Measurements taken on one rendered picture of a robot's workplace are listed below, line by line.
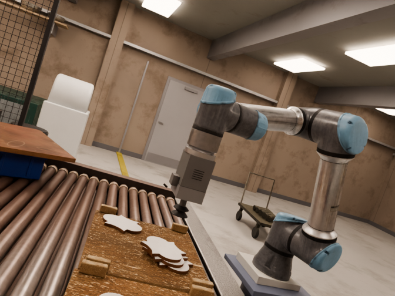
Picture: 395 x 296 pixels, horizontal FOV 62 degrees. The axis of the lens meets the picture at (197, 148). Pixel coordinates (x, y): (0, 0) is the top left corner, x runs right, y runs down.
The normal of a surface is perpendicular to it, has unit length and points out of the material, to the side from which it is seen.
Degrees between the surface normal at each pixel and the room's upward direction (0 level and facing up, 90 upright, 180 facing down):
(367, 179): 90
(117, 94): 90
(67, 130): 90
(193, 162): 90
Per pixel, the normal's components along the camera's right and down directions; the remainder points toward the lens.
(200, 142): -0.24, 0.00
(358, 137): 0.53, 0.14
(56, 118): 0.27, 0.17
